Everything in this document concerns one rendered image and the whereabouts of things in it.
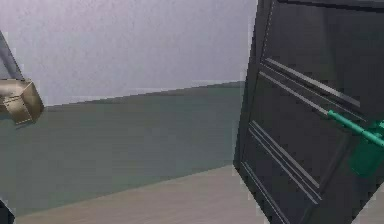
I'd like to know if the black room door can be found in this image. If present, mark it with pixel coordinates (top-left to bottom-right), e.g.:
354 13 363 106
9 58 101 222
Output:
233 0 384 224

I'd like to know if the tan box-shaped object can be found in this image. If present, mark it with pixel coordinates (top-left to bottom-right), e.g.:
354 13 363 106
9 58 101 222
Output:
0 78 45 126

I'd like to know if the green door handle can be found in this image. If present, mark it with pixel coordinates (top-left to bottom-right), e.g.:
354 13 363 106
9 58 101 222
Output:
327 109 384 178

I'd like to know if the grey slanted post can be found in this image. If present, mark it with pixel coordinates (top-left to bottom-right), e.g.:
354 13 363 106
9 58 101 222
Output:
0 31 24 81

